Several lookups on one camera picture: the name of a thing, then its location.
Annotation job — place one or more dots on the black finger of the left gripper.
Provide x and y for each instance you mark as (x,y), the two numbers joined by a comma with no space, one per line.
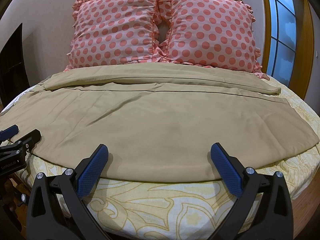
(27,142)

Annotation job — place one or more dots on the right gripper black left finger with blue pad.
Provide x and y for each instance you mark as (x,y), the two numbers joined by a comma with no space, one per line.
(56,209)

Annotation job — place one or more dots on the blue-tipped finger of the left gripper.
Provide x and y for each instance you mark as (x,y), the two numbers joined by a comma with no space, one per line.
(8,133)

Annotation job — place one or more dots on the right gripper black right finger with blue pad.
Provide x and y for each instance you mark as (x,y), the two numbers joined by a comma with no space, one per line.
(274,217)

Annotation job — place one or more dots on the khaki pants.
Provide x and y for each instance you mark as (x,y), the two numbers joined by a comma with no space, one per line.
(159,120)

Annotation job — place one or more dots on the dark bedside cabinet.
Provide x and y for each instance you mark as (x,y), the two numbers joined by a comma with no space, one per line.
(14,78)

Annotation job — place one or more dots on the yellow floral bed sheet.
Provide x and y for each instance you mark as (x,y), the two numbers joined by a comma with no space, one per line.
(194,210)

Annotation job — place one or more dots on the left pink polka-dot pillow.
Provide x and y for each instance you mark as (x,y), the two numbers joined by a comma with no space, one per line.
(110,32)

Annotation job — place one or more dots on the pink polka-dot pillow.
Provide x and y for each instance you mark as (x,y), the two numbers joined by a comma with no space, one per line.
(110,32)
(210,33)

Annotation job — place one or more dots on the right pink polka-dot pillow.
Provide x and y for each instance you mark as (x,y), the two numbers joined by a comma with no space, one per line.
(210,33)

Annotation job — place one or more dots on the window with wooden frame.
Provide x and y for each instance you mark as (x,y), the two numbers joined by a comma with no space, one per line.
(289,43)

